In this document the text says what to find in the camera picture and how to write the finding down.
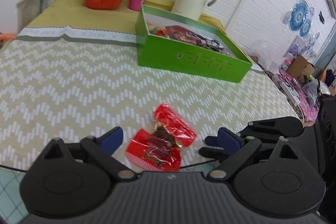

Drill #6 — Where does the orange-edged snack packet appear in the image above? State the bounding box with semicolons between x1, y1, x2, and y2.
147;23;169;38

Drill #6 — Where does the red candy packet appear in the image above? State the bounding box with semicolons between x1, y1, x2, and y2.
126;126;181;172

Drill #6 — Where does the red wrapper candy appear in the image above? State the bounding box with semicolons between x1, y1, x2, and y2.
154;103;197;147

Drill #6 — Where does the white power strip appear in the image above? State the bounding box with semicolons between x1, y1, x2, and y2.
280;81;300;106

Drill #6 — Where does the chevron patterned table mat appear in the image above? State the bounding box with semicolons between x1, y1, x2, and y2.
1;39;295;170

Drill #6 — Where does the clear plastic bag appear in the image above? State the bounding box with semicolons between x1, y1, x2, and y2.
253;40;280;75

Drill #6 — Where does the brown cardboard box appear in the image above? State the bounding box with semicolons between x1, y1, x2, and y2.
286;55;314;84

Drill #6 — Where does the green cardboard box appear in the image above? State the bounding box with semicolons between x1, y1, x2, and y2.
135;5;252;83

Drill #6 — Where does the dark red snack bag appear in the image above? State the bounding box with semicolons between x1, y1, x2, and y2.
165;26;224;52

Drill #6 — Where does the blue paper fan decoration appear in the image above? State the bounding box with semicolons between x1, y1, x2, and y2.
282;0;315;38

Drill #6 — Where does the yellow-green tablecloth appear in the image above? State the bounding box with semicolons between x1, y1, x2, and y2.
24;0;227;38

